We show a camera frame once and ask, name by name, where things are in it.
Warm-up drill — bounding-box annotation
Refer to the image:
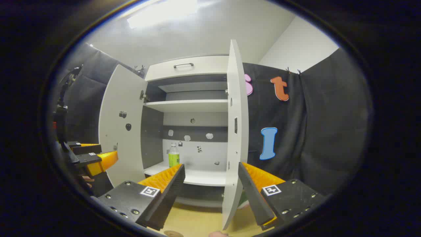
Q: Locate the white cabinet drawer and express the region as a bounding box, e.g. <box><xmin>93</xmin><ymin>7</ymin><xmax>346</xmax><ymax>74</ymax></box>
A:
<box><xmin>145</xmin><ymin>55</ymin><xmax>230</xmax><ymax>82</ymax></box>

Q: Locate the white cabinet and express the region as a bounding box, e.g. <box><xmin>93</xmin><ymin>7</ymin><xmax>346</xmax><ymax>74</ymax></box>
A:
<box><xmin>141</xmin><ymin>54</ymin><xmax>231</xmax><ymax>208</ymax></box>

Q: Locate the green label bottle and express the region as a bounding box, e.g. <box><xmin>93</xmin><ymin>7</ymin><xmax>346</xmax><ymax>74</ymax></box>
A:
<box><xmin>168</xmin><ymin>143</ymin><xmax>180</xmax><ymax>168</ymax></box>

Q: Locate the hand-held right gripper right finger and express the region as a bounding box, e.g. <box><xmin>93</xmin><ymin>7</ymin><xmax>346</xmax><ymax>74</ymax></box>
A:
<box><xmin>238</xmin><ymin>162</ymin><xmax>327</xmax><ymax>231</ymax></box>

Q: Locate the black backdrop cloth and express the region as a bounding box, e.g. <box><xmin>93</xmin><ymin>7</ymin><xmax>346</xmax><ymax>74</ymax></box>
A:
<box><xmin>54</xmin><ymin>43</ymin><xmax>374</xmax><ymax>198</ymax></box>

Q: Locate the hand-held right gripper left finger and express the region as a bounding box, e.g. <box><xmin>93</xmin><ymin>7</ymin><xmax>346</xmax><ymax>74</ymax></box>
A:
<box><xmin>97</xmin><ymin>164</ymin><xmax>186</xmax><ymax>231</ymax></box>

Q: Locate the white cabinet door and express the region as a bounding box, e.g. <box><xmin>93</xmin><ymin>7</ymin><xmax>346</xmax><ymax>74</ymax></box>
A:
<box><xmin>221</xmin><ymin>39</ymin><xmax>250</xmax><ymax>231</ymax></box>
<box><xmin>98</xmin><ymin>64</ymin><xmax>149</xmax><ymax>188</ymax></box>

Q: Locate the green and white toy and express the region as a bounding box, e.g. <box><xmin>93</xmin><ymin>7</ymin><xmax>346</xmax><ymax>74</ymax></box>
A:
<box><xmin>237</xmin><ymin>191</ymin><xmax>250</xmax><ymax>209</ymax></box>

